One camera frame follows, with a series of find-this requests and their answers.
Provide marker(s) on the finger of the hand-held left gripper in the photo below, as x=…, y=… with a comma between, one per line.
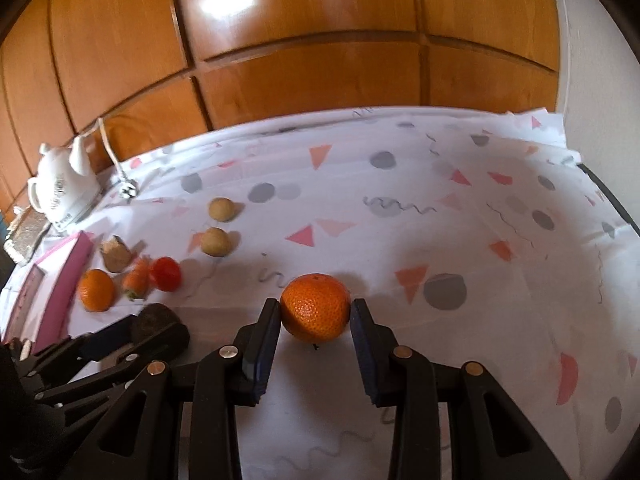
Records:
x=92, y=346
x=145, y=355

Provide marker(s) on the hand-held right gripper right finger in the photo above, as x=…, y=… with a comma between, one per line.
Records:
x=364, y=355

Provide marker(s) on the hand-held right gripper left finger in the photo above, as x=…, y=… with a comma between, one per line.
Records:
x=263, y=350

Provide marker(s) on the dark brown avocado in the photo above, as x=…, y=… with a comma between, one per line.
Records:
x=157, y=317

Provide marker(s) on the large orange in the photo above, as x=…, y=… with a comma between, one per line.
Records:
x=315, y=312

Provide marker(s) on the small orange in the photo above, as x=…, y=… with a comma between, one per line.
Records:
x=96, y=289

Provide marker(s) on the pink box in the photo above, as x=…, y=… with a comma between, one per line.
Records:
x=60, y=285

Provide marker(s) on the orange carrot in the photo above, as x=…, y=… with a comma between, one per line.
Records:
x=135, y=280

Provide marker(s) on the red tomato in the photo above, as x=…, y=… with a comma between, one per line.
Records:
x=165, y=273

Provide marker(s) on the brown wedge-shaped piece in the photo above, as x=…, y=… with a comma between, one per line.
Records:
x=116, y=256

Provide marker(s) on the silver glitter pouch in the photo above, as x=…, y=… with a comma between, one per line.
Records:
x=25, y=236

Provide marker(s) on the patterned white tablecloth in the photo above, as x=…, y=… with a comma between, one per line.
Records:
x=400, y=220

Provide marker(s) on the white ceramic kettle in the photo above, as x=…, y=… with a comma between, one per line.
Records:
x=60, y=191

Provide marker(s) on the wooden wardrobe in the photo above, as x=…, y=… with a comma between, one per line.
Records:
x=300, y=35

